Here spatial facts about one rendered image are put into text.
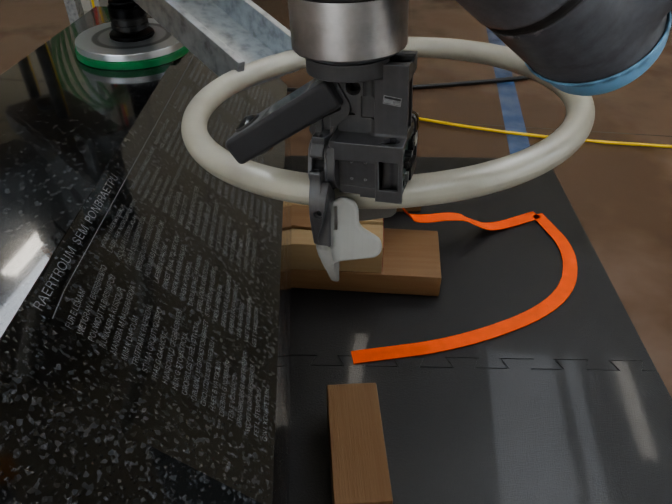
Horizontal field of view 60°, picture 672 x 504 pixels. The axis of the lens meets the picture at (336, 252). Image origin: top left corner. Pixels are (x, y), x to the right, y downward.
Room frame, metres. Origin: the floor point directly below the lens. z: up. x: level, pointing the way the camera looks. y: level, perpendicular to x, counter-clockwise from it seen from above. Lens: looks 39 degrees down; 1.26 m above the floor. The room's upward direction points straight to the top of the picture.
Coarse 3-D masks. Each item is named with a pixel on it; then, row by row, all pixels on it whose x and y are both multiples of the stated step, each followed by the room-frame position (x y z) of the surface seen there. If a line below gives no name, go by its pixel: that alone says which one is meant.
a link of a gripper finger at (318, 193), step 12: (312, 180) 0.42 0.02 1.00; (324, 180) 0.42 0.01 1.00; (312, 192) 0.41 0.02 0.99; (324, 192) 0.41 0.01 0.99; (312, 204) 0.41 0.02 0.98; (324, 204) 0.41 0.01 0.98; (312, 216) 0.41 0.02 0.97; (324, 216) 0.41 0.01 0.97; (312, 228) 0.41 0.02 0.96; (324, 228) 0.41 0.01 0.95; (324, 240) 0.41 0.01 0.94
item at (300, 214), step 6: (294, 210) 1.51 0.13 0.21; (300, 210) 1.51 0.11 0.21; (306, 210) 1.51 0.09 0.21; (294, 216) 1.48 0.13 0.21; (300, 216) 1.48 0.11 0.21; (306, 216) 1.48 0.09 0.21; (294, 222) 1.45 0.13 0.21; (300, 222) 1.45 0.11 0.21; (306, 222) 1.45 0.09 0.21; (300, 228) 1.43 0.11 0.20; (306, 228) 1.43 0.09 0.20
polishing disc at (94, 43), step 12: (108, 24) 1.21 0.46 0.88; (156, 24) 1.21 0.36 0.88; (84, 36) 1.14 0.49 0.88; (96, 36) 1.14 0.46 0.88; (108, 36) 1.14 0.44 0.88; (156, 36) 1.14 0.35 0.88; (168, 36) 1.14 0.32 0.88; (84, 48) 1.07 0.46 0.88; (96, 48) 1.07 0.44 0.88; (108, 48) 1.07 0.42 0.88; (120, 48) 1.07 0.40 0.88; (132, 48) 1.07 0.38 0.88; (144, 48) 1.07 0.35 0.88; (156, 48) 1.07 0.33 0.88; (168, 48) 1.08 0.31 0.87; (180, 48) 1.11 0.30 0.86; (108, 60) 1.04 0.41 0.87; (120, 60) 1.04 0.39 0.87; (132, 60) 1.04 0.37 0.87
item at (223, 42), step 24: (144, 0) 0.96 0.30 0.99; (168, 0) 0.91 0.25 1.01; (192, 0) 1.01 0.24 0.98; (216, 0) 1.01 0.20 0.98; (240, 0) 0.96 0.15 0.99; (168, 24) 0.91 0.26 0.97; (192, 24) 0.86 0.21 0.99; (216, 24) 0.95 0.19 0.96; (240, 24) 0.97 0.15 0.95; (264, 24) 0.92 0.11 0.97; (192, 48) 0.87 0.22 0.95; (216, 48) 0.82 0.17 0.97; (240, 48) 0.90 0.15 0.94; (264, 48) 0.91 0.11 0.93; (288, 48) 0.88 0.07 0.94; (216, 72) 0.83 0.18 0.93; (288, 72) 0.86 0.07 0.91
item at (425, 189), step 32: (256, 64) 0.82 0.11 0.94; (288, 64) 0.85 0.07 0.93; (512, 64) 0.79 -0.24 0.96; (224, 96) 0.74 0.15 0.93; (576, 96) 0.62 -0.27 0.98; (192, 128) 0.59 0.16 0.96; (576, 128) 0.54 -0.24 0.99; (224, 160) 0.51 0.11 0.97; (512, 160) 0.47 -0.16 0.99; (544, 160) 0.48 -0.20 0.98; (256, 192) 0.47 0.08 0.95; (288, 192) 0.46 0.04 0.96; (416, 192) 0.44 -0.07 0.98; (448, 192) 0.44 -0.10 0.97; (480, 192) 0.45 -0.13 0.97
